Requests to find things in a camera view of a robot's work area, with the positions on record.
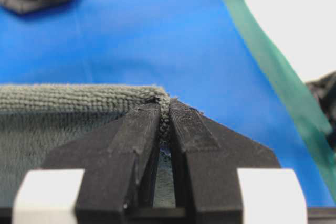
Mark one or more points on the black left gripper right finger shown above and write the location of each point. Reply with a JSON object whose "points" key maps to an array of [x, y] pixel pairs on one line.
{"points": [[205, 159]]}

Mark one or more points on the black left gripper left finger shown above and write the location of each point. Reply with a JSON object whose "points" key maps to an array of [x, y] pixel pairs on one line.
{"points": [[120, 161]]}

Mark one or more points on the grey-green terry towel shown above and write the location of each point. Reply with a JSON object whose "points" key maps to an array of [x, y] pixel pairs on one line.
{"points": [[35, 118]]}

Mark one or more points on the green table edge strip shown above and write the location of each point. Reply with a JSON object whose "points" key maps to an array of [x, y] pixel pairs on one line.
{"points": [[309, 119]]}

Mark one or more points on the blue table cloth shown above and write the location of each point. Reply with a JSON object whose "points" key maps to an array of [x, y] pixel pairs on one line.
{"points": [[190, 47]]}

